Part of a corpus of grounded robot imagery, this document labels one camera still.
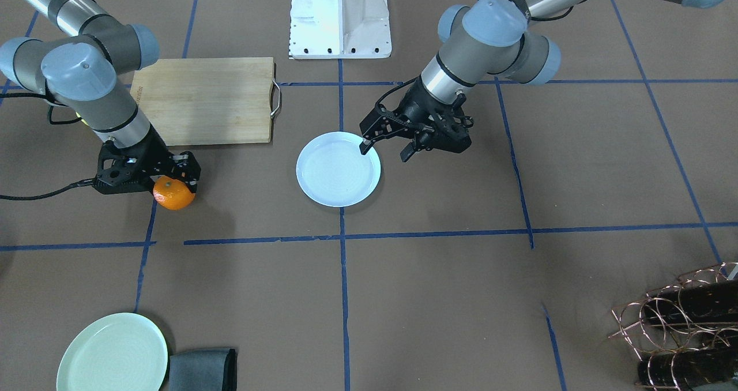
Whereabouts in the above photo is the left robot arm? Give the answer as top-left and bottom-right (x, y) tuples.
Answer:
(359, 0), (725, 161)

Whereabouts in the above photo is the bamboo cutting board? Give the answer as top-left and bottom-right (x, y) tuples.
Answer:
(130, 57), (275, 146)

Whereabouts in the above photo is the dark green wine bottle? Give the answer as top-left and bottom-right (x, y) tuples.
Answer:
(642, 280), (737, 325)

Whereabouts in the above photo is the grey folded cloth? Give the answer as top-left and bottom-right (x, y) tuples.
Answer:
(168, 347), (238, 390)

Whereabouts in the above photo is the copper wire bottle rack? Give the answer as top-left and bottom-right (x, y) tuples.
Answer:
(611, 262), (736, 390)

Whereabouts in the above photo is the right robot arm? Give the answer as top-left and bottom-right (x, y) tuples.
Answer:
(2, 0), (201, 194)

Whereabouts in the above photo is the light blue plate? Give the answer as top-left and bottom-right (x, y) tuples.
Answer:
(295, 131), (382, 208)

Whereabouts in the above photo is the orange fruit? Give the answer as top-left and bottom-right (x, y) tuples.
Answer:
(152, 176), (195, 210)

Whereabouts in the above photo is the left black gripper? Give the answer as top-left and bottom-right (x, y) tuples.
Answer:
(359, 79), (474, 163)

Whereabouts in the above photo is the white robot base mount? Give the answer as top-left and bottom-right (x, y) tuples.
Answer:
(288, 0), (393, 60)

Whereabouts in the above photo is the light green plate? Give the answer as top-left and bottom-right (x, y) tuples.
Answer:
(56, 313), (168, 390)

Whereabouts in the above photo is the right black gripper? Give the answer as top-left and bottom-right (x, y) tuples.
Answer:
(94, 129), (201, 196)

